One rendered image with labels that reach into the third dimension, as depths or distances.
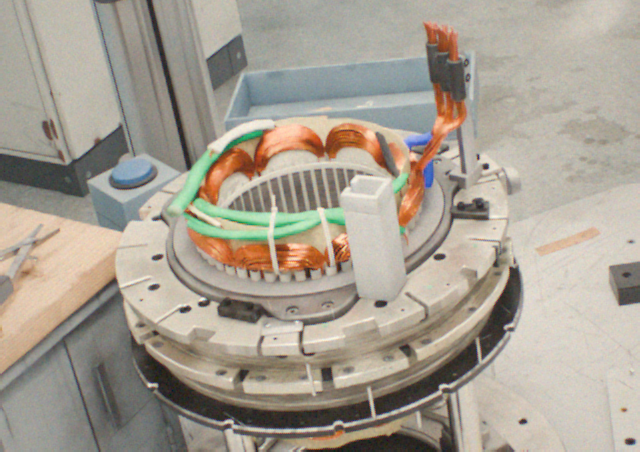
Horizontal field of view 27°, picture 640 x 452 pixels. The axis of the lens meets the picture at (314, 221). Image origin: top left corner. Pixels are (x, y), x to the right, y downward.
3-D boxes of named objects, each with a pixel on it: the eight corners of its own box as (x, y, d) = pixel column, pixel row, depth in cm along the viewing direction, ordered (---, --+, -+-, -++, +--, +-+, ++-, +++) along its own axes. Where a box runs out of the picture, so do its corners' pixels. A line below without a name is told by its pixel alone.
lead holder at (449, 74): (463, 103, 102) (458, 62, 100) (414, 98, 104) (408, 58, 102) (482, 80, 104) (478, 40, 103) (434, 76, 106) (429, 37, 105)
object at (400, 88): (499, 277, 153) (475, 50, 138) (498, 334, 144) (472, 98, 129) (286, 290, 158) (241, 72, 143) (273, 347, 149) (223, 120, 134)
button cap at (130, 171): (160, 172, 133) (158, 164, 133) (126, 189, 131) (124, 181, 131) (139, 160, 136) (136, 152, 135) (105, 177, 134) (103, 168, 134)
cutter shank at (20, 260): (13, 285, 110) (11, 279, 110) (4, 286, 110) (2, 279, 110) (35, 245, 115) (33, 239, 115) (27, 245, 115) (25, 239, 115)
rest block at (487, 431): (470, 470, 122) (467, 452, 121) (441, 437, 126) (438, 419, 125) (509, 451, 123) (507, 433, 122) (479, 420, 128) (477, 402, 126)
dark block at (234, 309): (227, 306, 101) (224, 292, 100) (265, 313, 99) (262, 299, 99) (217, 316, 100) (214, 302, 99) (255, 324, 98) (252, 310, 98)
